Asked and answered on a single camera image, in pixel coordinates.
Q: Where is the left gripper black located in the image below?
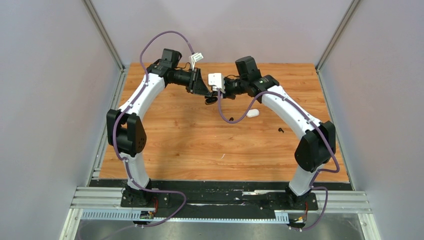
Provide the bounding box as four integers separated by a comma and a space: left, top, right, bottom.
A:
172, 67, 212, 97

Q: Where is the black earbud charging case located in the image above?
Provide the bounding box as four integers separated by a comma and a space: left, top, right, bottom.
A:
204, 96, 218, 105

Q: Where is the white earbud charging case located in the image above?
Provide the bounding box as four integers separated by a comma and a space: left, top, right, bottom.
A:
246, 109, 260, 118

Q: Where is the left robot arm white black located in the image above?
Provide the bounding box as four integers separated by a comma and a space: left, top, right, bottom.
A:
106, 48, 212, 207

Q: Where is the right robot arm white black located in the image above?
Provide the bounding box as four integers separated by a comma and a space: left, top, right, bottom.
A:
207, 56, 337, 209

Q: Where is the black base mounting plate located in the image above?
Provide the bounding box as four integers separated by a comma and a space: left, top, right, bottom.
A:
88, 179, 354, 220

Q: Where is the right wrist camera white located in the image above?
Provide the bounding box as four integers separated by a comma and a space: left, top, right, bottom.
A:
207, 73, 225, 93

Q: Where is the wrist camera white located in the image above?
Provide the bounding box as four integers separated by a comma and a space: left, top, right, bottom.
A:
189, 52, 204, 71
207, 73, 225, 93

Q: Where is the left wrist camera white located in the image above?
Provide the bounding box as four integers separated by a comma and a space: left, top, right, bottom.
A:
189, 52, 204, 71

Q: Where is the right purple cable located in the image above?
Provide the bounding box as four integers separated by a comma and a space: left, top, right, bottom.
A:
216, 89, 341, 232

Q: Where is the purple cable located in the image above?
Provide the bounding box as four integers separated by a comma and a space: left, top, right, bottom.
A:
216, 89, 341, 232
111, 30, 196, 229

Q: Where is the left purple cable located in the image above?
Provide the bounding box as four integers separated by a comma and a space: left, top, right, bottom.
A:
111, 30, 196, 229

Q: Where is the left aluminium frame post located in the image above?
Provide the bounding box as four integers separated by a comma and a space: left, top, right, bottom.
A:
82, 0, 126, 72

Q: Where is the aluminium frame post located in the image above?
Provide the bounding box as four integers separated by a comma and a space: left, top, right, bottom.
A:
82, 0, 126, 72
315, 0, 362, 74

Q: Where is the right aluminium frame post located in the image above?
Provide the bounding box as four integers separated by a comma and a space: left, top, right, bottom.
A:
315, 0, 362, 74

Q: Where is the white slotted cable duct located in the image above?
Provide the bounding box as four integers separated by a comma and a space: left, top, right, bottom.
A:
81, 211, 290, 224

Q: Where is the aluminium front rail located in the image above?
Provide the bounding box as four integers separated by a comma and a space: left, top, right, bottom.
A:
70, 187, 372, 214

